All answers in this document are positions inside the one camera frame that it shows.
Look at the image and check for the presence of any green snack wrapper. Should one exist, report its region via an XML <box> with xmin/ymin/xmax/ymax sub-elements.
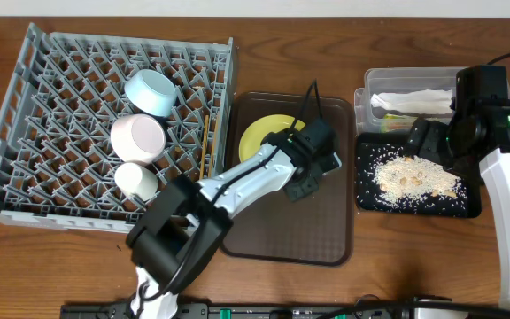
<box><xmin>381</xmin><ymin>113</ymin><xmax>453</xmax><ymax>133</ymax></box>

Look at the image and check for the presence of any pink bowl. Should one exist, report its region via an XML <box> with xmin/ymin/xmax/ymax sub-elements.
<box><xmin>110</xmin><ymin>113</ymin><xmax>166</xmax><ymax>166</ymax></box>

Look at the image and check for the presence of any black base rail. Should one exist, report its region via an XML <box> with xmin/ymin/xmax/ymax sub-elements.
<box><xmin>58</xmin><ymin>300</ymin><xmax>415</xmax><ymax>319</ymax></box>

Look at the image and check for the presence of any yellow round plate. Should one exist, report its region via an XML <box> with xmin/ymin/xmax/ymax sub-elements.
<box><xmin>239</xmin><ymin>114</ymin><xmax>295</xmax><ymax>162</ymax></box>

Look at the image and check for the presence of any clear plastic waste bin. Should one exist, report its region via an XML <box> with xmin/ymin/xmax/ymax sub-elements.
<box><xmin>353</xmin><ymin>66</ymin><xmax>510</xmax><ymax>136</ymax></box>

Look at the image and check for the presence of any pile of rice and nuts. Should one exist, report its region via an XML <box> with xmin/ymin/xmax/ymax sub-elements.
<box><xmin>374</xmin><ymin>154</ymin><xmax>461</xmax><ymax>204</ymax></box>

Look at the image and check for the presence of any wooden chopstick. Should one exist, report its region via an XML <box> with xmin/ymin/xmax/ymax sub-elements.
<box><xmin>207</xmin><ymin>115</ymin><xmax>219</xmax><ymax>177</ymax></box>
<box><xmin>199</xmin><ymin>114</ymin><xmax>210</xmax><ymax>180</ymax></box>

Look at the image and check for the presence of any white plastic wrapper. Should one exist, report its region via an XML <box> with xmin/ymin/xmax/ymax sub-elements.
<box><xmin>370</xmin><ymin>89</ymin><xmax>453</xmax><ymax>115</ymax></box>

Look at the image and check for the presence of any light blue bowl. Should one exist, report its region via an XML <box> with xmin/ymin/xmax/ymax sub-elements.
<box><xmin>124</xmin><ymin>69</ymin><xmax>177</xmax><ymax>118</ymax></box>

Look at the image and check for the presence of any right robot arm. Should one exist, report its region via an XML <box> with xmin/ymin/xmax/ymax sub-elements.
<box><xmin>404</xmin><ymin>65</ymin><xmax>510</xmax><ymax>310</ymax></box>

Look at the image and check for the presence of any white paper cup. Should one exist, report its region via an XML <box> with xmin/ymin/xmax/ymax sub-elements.
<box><xmin>114</xmin><ymin>162</ymin><xmax>158</xmax><ymax>201</ymax></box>

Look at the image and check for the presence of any black waste tray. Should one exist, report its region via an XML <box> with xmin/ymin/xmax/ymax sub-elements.
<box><xmin>355</xmin><ymin>133</ymin><xmax>482</xmax><ymax>218</ymax></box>

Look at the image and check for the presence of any brown serving tray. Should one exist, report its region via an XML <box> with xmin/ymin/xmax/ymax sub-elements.
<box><xmin>221</xmin><ymin>97</ymin><xmax>355</xmax><ymax>267</ymax></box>

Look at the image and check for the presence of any grey dishwasher rack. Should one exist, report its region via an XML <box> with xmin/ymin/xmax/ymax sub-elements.
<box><xmin>0</xmin><ymin>25</ymin><xmax>237</xmax><ymax>233</ymax></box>

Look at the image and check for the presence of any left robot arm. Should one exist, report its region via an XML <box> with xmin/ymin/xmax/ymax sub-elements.
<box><xmin>126</xmin><ymin>129</ymin><xmax>339</xmax><ymax>318</ymax></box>

